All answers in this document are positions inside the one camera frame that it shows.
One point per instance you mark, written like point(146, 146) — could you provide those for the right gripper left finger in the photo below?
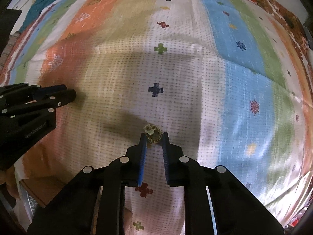
point(94, 200)

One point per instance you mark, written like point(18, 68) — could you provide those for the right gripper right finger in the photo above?
point(216, 202)

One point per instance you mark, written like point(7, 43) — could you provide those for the striped grey pillow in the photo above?
point(8, 48)

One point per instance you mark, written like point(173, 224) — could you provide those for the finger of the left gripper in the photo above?
point(24, 90)
point(41, 99)

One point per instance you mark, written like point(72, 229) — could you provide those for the silver metal tin box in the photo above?
point(31, 206)

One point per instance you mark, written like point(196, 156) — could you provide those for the colourful striped cloth mat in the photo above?
point(223, 78)

